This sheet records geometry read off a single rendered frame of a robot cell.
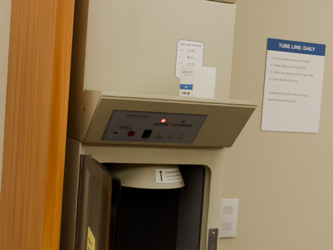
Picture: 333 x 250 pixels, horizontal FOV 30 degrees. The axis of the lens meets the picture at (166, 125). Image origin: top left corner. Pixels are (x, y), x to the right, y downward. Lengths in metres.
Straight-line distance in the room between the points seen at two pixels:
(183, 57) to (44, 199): 0.40
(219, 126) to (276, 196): 0.74
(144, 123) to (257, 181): 0.79
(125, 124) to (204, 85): 0.17
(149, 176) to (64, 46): 0.35
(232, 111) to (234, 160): 0.64
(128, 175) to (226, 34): 0.36
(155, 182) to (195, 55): 0.27
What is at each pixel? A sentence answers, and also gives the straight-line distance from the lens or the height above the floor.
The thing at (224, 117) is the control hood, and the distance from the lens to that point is 1.22.
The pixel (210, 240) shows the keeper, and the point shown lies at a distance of 1.35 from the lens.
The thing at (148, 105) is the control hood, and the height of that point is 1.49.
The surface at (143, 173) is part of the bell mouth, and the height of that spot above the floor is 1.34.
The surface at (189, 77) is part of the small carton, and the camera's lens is 1.20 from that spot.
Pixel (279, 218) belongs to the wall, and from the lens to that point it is 1.96.
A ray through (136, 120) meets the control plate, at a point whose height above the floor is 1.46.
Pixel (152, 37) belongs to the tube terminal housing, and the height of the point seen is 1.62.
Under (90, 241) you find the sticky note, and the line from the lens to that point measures 1.07.
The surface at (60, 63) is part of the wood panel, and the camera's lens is 1.10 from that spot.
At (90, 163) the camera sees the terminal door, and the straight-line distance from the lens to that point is 1.10.
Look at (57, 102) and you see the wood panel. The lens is 1.10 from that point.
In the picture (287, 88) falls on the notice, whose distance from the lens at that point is 1.92.
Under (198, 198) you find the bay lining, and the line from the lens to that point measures 1.36.
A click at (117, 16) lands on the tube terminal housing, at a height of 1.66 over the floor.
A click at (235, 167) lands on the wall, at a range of 1.85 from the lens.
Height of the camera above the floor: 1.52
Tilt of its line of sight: 3 degrees down
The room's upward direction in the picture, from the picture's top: 4 degrees clockwise
